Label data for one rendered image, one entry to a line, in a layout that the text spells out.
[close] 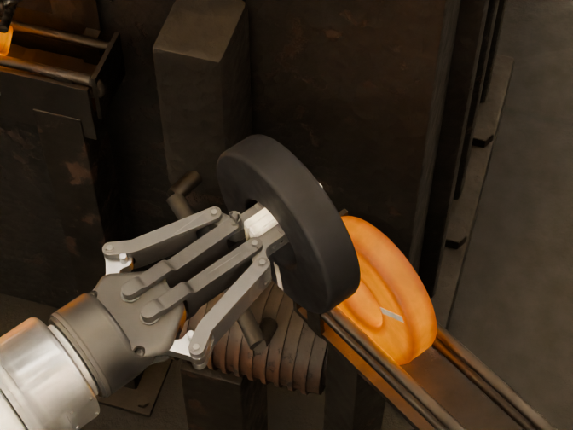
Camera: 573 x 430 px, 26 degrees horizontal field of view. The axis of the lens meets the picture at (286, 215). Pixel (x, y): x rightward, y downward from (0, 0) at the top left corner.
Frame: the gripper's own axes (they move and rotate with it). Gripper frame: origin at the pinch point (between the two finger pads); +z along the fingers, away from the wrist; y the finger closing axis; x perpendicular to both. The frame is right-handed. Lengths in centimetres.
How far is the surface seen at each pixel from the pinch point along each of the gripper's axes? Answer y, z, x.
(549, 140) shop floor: -36, 84, -97
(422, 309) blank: 6.4, 10.1, -18.1
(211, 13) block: -32.1, 15.1, -13.0
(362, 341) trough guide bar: 3.0, 5.9, -24.2
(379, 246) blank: 0.4, 10.2, -14.7
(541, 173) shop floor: -31, 78, -96
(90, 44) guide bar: -45, 7, -22
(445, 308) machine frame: -19, 42, -88
